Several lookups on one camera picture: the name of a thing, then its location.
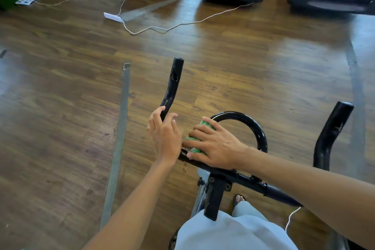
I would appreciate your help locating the person's left forearm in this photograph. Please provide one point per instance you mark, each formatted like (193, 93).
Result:
(132, 211)

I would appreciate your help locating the person's right hand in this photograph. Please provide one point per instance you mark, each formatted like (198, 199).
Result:
(220, 146)

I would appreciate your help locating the red and grey spin bike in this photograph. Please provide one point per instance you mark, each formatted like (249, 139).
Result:
(173, 80)

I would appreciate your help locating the person's right forearm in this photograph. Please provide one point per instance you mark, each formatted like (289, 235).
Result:
(316, 188)

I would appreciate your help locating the person's left hand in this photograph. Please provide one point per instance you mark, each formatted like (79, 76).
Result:
(165, 138)

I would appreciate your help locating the white power strip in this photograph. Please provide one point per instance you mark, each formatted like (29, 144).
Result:
(113, 17)

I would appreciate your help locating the black sandal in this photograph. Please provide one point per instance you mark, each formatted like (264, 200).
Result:
(237, 199)

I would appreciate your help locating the green checkered cleaning cloth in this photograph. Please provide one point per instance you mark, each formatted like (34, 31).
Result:
(205, 122)

